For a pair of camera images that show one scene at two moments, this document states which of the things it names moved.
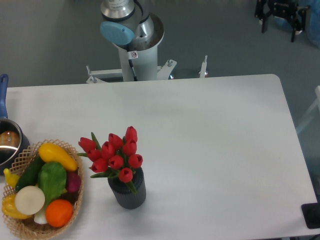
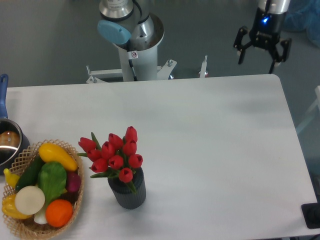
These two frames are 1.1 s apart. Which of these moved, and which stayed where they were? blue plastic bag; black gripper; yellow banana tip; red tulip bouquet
Moved: black gripper
Stayed: yellow banana tip; blue plastic bag; red tulip bouquet
